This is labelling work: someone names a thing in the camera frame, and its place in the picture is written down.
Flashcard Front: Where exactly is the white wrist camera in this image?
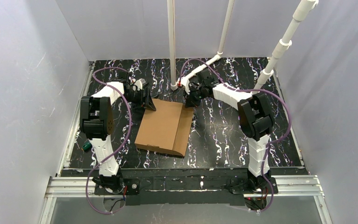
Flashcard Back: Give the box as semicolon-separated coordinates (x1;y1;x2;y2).
132;78;148;91
177;74;194;94

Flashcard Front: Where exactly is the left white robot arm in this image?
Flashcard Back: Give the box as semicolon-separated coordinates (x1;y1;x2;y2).
79;75;156;191

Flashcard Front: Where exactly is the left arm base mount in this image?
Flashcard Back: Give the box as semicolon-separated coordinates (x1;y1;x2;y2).
92;175;140;200

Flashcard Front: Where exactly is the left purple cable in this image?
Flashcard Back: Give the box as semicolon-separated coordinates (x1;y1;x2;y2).
85;67;133;216

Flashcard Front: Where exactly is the aluminium table frame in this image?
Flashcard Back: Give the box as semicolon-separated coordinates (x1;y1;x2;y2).
38;61;333;224

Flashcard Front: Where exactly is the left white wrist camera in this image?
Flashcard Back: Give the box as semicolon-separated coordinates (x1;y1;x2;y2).
132;78;148;91

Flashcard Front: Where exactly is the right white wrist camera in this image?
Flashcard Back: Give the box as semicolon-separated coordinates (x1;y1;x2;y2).
177;74;194;94

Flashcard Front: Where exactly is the purple cable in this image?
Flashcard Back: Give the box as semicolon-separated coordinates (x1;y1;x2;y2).
177;58;293;214
85;67;133;216

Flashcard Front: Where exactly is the white PVC pipe frame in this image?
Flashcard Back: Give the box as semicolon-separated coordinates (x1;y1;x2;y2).
163;0;318;91

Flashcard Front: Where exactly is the brown cardboard box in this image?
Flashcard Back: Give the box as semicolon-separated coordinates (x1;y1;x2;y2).
135;99;194;157

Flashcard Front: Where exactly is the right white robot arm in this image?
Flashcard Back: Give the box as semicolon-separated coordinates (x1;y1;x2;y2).
178;72;275;189

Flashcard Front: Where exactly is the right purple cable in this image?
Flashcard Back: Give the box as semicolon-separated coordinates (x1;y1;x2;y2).
177;58;293;214

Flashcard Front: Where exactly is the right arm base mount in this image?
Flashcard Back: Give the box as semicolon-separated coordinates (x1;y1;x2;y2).
222;171;279;211

